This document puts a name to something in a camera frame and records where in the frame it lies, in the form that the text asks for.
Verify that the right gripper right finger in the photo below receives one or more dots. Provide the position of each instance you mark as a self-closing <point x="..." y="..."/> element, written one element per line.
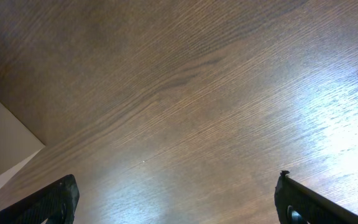
<point x="296" y="203"/>

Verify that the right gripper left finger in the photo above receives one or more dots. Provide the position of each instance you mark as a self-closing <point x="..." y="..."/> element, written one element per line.
<point x="55" y="203"/>

